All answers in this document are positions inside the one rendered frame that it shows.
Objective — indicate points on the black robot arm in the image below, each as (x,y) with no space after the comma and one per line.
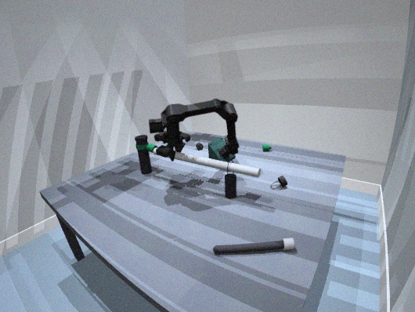
(175,113)

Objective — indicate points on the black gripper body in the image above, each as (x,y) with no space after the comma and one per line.
(174,138)

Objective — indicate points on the green cup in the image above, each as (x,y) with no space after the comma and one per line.
(147,146)

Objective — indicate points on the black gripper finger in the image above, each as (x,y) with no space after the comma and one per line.
(172,155)
(178,148)

